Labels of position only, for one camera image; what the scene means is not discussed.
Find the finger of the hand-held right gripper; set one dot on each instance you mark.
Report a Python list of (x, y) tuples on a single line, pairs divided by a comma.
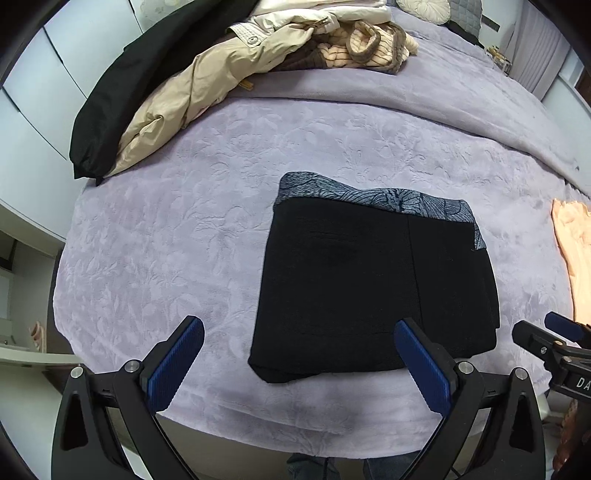
[(568, 327), (535, 339)]

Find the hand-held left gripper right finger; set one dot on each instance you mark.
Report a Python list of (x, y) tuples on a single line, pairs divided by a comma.
[(422, 369)]

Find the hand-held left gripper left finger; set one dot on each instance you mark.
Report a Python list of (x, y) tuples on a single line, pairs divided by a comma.
[(178, 364)]

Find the black pants with grey pattern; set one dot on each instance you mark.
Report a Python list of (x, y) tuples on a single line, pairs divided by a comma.
[(346, 286)]

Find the peach cloth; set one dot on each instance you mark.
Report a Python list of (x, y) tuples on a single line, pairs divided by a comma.
[(570, 240)]

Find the embossed purple blanket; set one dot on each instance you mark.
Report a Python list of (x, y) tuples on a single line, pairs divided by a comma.
[(161, 254)]

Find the person's legs in jeans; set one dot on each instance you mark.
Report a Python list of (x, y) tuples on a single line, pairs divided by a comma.
[(323, 468)]

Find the white shelf unit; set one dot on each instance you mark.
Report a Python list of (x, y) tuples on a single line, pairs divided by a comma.
[(23, 286)]

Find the plain lilac blanket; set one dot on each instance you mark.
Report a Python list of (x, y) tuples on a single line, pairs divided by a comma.
[(438, 92)]

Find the black coat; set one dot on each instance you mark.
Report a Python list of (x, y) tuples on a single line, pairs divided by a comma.
[(129, 92)]

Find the bedside table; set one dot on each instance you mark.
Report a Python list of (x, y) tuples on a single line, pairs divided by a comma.
[(498, 57)]

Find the grey curtain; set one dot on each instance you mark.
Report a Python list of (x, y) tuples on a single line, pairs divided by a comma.
[(535, 46)]

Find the beige jacket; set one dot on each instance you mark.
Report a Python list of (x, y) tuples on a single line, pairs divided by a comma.
[(207, 78)]

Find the white wardrobe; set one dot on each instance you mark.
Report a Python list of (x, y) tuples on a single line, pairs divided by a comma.
[(41, 92)]

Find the cream striped knit sweater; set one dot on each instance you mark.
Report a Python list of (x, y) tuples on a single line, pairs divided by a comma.
[(369, 50)]

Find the grey quilted pillow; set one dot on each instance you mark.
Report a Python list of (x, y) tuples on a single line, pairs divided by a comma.
[(464, 18)]

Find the dark brown knit garment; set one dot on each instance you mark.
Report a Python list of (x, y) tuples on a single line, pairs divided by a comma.
[(300, 60)]

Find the cream round cushion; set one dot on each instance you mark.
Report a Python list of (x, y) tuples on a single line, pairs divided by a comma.
[(422, 9)]

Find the white garment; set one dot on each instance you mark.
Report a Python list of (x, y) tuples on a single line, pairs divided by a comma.
[(323, 9)]

